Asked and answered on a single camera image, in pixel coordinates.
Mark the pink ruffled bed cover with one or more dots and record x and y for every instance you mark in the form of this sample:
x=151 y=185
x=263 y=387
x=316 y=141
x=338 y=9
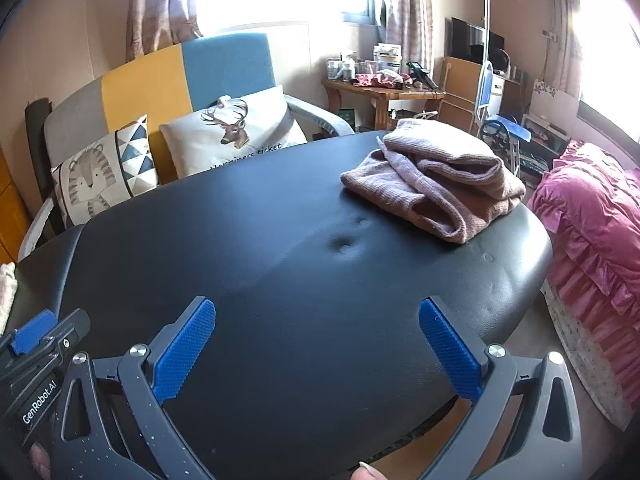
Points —
x=595 y=210

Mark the wooden desk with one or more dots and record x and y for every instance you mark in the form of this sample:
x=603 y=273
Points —
x=380 y=94

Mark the pink patterned curtain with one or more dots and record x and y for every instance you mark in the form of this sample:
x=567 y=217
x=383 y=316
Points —
x=415 y=5
x=160 y=10
x=565 y=20

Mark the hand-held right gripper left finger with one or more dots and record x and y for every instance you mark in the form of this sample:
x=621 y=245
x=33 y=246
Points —
x=185 y=355

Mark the white cloth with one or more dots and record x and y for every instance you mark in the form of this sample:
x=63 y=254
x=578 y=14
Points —
x=7 y=295

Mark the blue folding chair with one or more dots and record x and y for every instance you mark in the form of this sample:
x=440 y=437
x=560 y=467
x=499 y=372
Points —
x=510 y=127

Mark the black card terminal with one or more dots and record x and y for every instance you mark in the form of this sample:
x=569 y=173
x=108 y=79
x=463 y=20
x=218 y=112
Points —
x=417 y=72

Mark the red patterned cloth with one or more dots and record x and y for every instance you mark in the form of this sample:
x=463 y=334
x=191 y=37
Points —
x=380 y=80

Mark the deer print cushion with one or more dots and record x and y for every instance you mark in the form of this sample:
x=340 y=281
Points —
x=235 y=125

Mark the black television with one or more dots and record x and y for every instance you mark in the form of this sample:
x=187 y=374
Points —
x=467 y=40

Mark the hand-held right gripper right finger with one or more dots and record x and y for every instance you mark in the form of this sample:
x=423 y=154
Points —
x=450 y=355

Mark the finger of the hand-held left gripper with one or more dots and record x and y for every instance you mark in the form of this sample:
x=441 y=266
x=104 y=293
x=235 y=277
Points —
x=32 y=332
x=70 y=327

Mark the person's left hand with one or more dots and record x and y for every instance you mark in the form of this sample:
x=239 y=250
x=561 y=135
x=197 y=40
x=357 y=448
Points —
x=40 y=465

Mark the light wooden board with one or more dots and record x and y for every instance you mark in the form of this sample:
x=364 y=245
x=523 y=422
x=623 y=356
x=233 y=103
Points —
x=457 y=90

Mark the row of small jars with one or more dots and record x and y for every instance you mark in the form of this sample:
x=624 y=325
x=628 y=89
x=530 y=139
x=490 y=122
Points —
x=345 y=70

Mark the person's right hand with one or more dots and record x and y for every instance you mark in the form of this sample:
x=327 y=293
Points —
x=369 y=473

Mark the pink knitted sweater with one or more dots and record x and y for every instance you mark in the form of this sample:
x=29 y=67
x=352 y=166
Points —
x=440 y=175

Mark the white metal pole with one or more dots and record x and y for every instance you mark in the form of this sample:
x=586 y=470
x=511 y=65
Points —
x=485 y=10

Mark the white dotted bed skirt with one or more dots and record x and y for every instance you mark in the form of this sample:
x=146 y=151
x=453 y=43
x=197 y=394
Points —
x=590 y=360

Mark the grey yellow blue sofa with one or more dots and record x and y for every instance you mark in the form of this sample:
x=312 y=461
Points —
x=140 y=80

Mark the bright side window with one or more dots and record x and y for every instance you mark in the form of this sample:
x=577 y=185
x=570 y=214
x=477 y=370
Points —
x=610 y=35

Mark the white storage box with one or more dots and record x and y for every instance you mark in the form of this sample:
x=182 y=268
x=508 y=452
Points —
x=387 y=57

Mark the tiger print cushion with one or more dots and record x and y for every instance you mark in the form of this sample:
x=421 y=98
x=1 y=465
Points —
x=90 y=180

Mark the small green box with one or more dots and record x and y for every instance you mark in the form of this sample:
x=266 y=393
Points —
x=347 y=118

